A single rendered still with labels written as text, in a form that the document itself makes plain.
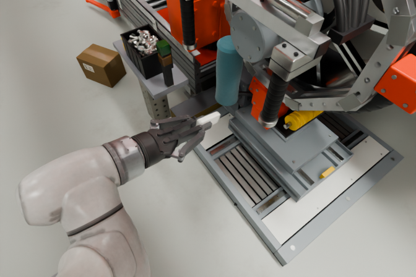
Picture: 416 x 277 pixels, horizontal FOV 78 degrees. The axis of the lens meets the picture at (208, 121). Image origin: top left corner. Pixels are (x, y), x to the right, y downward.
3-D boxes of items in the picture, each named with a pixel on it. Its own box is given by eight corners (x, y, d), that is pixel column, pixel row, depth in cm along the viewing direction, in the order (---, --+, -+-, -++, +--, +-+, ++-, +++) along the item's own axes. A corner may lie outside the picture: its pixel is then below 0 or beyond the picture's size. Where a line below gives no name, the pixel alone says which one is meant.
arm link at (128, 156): (98, 135, 50) (126, 124, 54) (101, 163, 56) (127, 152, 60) (121, 168, 46) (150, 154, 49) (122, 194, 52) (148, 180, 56)
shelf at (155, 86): (189, 83, 114) (188, 78, 111) (154, 100, 108) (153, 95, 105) (144, 35, 135) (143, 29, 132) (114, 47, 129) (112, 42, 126)
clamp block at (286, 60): (319, 63, 50) (330, 41, 46) (286, 83, 47) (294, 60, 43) (300, 50, 52) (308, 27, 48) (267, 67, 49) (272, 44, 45)
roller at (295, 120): (343, 100, 100) (350, 89, 95) (289, 137, 90) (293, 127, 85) (331, 91, 102) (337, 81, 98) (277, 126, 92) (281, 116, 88)
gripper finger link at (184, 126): (158, 147, 59) (154, 143, 60) (195, 129, 66) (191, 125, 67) (159, 136, 57) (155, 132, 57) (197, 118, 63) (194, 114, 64)
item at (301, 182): (346, 162, 128) (355, 153, 120) (295, 203, 116) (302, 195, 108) (276, 100, 153) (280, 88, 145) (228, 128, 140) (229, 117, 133)
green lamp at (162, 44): (171, 52, 95) (169, 44, 92) (161, 57, 94) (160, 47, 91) (166, 47, 97) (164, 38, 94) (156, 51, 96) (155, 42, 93)
